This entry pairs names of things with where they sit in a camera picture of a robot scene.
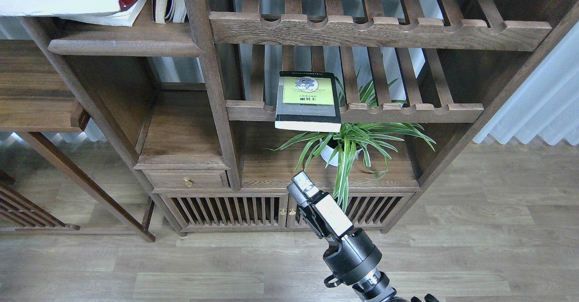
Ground spider plant in white pot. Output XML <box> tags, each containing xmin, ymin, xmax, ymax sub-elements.
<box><xmin>269</xmin><ymin>69</ymin><xmax>437</xmax><ymax>221</ymax></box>

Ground white curtain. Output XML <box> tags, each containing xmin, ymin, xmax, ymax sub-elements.
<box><xmin>474</xmin><ymin>25</ymin><xmax>579</xmax><ymax>146</ymax></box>

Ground dark wooden bookshelf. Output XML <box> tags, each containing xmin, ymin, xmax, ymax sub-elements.
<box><xmin>16</xmin><ymin>0</ymin><xmax>578</xmax><ymax>233</ymax></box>

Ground red cover book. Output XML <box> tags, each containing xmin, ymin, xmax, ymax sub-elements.
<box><xmin>63</xmin><ymin>0</ymin><xmax>147</xmax><ymax>27</ymax></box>

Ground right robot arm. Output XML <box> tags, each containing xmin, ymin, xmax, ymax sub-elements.
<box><xmin>287</xmin><ymin>171</ymin><xmax>404</xmax><ymax>302</ymax></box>

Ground black and green book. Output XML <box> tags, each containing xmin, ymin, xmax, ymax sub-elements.
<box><xmin>275</xmin><ymin>71</ymin><xmax>342</xmax><ymax>132</ymax></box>

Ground brass drawer knob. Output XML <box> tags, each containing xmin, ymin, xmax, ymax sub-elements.
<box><xmin>183</xmin><ymin>177</ymin><xmax>194</xmax><ymax>188</ymax></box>

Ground upright cream books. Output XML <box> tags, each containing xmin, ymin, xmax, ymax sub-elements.
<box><xmin>152</xmin><ymin>0</ymin><xmax>187</xmax><ymax>24</ymax></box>

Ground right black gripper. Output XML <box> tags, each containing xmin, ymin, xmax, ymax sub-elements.
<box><xmin>287</xmin><ymin>171</ymin><xmax>383</xmax><ymax>289</ymax></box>

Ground wooden side table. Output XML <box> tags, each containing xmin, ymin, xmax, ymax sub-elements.
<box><xmin>0</xmin><ymin>40</ymin><xmax>155</xmax><ymax>242</ymax></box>

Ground brass cabinet door knobs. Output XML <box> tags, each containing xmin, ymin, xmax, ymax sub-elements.
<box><xmin>279</xmin><ymin>208</ymin><xmax>296</xmax><ymax>216</ymax></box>

